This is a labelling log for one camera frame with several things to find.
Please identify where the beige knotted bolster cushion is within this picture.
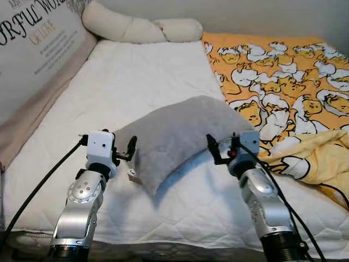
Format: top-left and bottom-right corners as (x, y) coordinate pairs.
(82, 0), (203, 44)

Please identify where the orange yellow egg cartoon blanket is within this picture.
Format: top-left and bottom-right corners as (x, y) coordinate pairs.
(202, 32), (349, 211)

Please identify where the grey printed lettering pillow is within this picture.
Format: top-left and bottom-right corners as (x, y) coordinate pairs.
(0, 0), (99, 171)

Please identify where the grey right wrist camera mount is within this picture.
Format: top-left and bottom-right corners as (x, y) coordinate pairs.
(238, 131), (261, 164)

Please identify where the white quilted mattress pad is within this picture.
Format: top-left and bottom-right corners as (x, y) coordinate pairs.
(3, 39), (349, 260)

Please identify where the grey plush pillow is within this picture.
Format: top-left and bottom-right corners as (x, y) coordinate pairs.
(113, 96), (254, 197)

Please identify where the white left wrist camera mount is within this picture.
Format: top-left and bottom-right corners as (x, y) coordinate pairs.
(86, 130), (117, 178)

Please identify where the grey patterned mattress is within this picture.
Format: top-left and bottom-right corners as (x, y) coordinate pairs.
(0, 229), (349, 262)

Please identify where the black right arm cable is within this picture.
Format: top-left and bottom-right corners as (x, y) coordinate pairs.
(236, 141), (312, 262)

